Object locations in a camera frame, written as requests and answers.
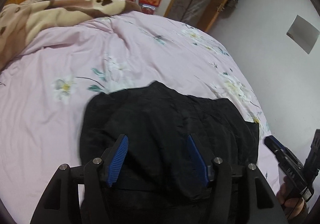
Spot black puffer jacket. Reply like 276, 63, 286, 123
79, 82, 259, 223

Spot person's right hand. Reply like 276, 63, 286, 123
276, 176, 308, 223

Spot brown dog pattern blanket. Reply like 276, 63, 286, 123
1, 0, 141, 69

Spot pink floral bed sheet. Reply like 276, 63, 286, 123
1, 12, 271, 223

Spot grey wall panel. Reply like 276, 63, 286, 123
286, 15, 317, 54

